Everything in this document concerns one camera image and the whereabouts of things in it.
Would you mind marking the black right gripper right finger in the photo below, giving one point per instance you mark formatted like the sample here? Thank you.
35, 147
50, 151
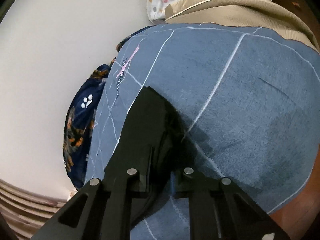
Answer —
220, 209

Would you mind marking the beige blanket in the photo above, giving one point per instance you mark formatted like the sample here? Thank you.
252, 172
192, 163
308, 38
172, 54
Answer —
243, 13

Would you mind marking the white floral pillow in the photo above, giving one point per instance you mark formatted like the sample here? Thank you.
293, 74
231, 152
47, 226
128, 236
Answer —
72, 193

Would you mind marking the black pants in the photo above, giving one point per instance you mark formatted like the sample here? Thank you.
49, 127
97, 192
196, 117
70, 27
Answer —
150, 148

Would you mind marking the blue grid bedsheet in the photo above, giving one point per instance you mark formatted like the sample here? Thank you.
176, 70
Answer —
249, 100

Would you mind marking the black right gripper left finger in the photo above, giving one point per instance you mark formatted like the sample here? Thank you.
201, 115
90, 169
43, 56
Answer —
100, 210

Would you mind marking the beige pleated curtain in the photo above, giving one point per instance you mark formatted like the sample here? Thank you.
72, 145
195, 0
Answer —
26, 212

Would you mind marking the navy floral blanket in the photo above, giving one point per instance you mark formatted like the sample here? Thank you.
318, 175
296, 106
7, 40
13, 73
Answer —
96, 115

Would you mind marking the brown wooden bed frame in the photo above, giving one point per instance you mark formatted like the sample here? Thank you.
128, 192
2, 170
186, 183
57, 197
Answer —
300, 217

